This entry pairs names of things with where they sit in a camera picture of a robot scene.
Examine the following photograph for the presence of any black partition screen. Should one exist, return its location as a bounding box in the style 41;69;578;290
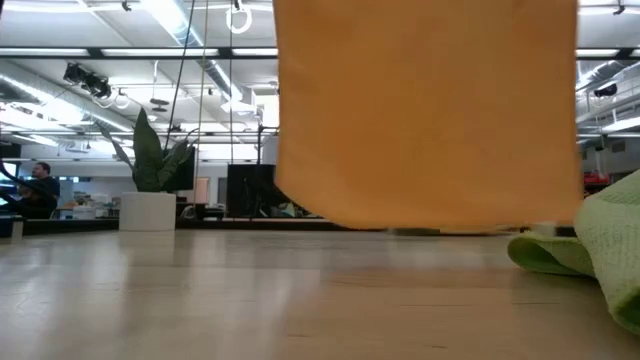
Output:
227;163;301;219

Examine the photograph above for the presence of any black hanging cable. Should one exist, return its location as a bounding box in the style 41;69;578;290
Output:
164;0;197;137

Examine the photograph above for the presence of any person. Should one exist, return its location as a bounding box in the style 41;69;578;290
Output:
14;160;62;220

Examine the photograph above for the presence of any green plant in white pot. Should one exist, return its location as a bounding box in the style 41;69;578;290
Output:
96;107;198;233

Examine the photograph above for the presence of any white cable loop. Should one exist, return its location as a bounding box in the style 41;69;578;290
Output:
225;3;255;36

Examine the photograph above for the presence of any lime green microfiber towel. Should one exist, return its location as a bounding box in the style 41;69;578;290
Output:
506;166;640;335

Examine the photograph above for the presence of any tan hanging cable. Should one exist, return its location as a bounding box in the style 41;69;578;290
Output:
193;0;210;192

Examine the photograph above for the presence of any orange microfiber towel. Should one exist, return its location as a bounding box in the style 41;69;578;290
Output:
272;0;585;233

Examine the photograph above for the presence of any shelf with red bins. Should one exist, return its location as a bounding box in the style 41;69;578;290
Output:
582;169;614;197

